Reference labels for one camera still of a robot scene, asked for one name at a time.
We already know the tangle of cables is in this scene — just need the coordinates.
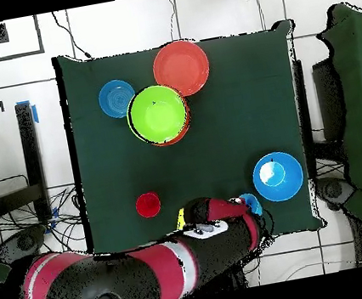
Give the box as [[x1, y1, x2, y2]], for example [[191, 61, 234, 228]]
[[0, 184, 88, 262]]

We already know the black metal frame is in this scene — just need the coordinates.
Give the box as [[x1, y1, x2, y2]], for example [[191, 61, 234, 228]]
[[0, 100, 54, 228]]

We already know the yellow cup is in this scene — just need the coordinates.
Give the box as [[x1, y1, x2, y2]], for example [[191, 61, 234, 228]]
[[173, 206, 189, 231]]

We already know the large blue bowl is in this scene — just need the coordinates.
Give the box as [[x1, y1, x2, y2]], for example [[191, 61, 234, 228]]
[[248, 148, 308, 206]]

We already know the dark green tablecloth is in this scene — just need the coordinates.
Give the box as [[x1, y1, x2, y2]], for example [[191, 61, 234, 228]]
[[51, 14, 329, 271]]

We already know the orange bowl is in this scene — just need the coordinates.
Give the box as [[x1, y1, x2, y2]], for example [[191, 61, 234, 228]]
[[148, 36, 215, 102], [143, 84, 196, 149]]

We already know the small blue bowl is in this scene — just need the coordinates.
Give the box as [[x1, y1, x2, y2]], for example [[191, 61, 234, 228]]
[[95, 76, 140, 122]]

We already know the black floor cable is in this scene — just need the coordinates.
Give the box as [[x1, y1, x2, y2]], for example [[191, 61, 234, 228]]
[[51, 5, 94, 65]]

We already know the green bowl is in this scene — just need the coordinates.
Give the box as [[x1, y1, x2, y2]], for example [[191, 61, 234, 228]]
[[122, 80, 194, 149]]

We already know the red cup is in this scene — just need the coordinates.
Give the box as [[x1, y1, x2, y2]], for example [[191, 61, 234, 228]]
[[133, 189, 164, 221]]

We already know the light blue cup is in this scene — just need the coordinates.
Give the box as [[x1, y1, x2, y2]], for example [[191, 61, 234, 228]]
[[238, 190, 265, 220]]

